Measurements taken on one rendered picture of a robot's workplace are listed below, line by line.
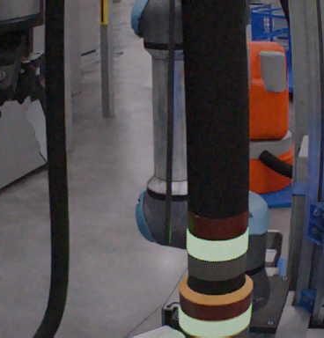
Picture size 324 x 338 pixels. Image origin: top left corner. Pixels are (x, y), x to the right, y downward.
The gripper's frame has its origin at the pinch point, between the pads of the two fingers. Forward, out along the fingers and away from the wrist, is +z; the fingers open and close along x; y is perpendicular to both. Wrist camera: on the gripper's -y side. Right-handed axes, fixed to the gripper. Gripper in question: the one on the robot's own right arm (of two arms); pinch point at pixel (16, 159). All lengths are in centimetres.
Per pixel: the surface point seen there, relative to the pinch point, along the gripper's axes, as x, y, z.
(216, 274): -25, -52, -11
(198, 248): -24, -52, -13
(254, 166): -66, 334, 124
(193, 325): -24, -52, -8
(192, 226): -24, -51, -14
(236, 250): -26, -52, -13
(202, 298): -24, -52, -10
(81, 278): 35, 229, 148
